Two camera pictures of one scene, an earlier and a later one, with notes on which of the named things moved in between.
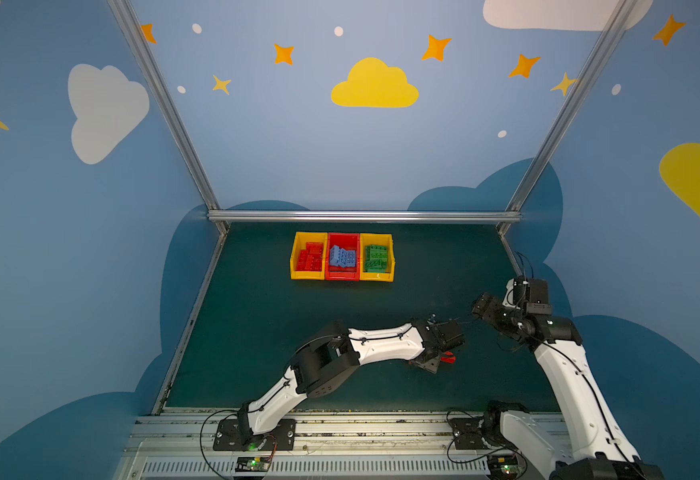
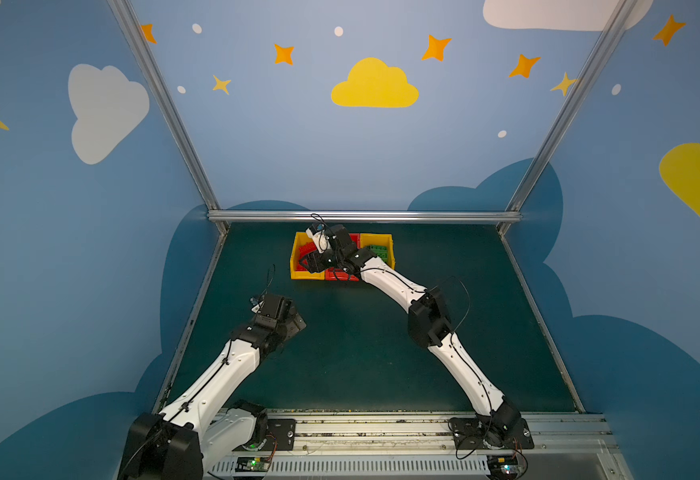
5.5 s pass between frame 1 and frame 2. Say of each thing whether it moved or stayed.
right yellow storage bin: stayed
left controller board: stayed
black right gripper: moved
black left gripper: moved
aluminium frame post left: stayed
